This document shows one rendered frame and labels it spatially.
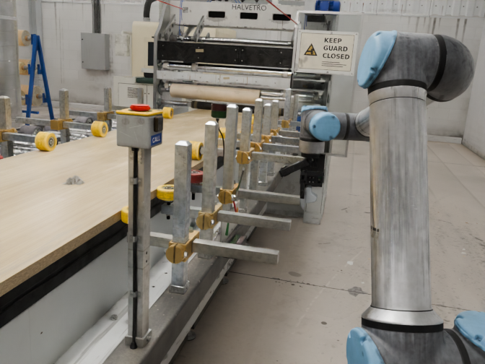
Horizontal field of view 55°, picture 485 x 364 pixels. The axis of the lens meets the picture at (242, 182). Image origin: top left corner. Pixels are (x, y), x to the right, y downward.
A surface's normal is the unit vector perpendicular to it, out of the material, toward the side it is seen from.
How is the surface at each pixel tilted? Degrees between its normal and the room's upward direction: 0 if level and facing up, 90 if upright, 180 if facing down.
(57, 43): 90
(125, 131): 90
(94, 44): 90
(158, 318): 0
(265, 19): 90
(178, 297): 0
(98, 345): 0
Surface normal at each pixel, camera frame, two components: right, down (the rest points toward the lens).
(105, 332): 0.06, -0.97
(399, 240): -0.35, -0.13
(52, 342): 0.97, 0.11
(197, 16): -0.22, 0.23
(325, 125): 0.00, 0.24
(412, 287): 0.06, -0.13
